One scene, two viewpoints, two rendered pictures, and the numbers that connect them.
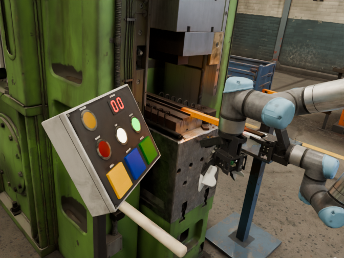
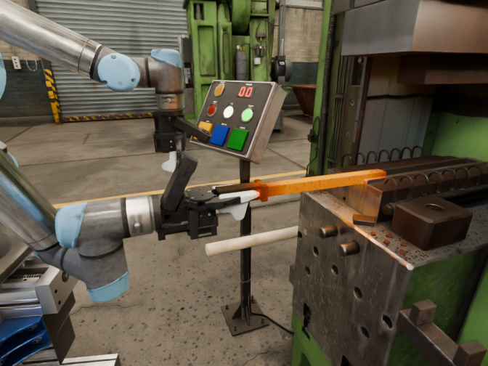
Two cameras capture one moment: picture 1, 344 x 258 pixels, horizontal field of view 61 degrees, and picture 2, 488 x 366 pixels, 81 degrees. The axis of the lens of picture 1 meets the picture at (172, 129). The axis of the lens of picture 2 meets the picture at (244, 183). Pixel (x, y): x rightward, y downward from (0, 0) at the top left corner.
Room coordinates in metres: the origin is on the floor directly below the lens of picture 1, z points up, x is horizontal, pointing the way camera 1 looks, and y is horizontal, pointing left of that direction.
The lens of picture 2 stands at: (1.36, -0.79, 1.24)
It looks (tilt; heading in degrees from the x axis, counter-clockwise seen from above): 22 degrees down; 119
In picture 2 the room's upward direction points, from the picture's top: straight up
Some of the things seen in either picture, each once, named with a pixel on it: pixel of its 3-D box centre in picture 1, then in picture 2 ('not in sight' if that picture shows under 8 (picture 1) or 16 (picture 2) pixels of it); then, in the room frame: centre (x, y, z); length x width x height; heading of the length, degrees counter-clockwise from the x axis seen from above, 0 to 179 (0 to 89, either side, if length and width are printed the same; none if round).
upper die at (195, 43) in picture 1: (164, 37); (446, 33); (1.41, 0.08, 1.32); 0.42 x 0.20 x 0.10; 49
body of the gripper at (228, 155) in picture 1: (229, 150); (170, 131); (0.78, -0.17, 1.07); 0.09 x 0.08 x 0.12; 35
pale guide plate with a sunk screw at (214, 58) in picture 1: (215, 48); not in sight; (1.60, -0.19, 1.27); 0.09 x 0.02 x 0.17; 139
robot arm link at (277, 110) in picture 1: (271, 108); (127, 72); (0.72, -0.25, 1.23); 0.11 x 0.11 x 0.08; 43
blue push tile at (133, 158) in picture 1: (134, 163); (220, 135); (0.76, 0.10, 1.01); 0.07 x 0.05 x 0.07; 164
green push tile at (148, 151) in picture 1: (147, 150); (238, 139); (0.86, 0.08, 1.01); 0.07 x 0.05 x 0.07; 164
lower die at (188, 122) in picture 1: (158, 110); (412, 179); (1.41, 0.08, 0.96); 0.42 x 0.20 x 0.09; 49
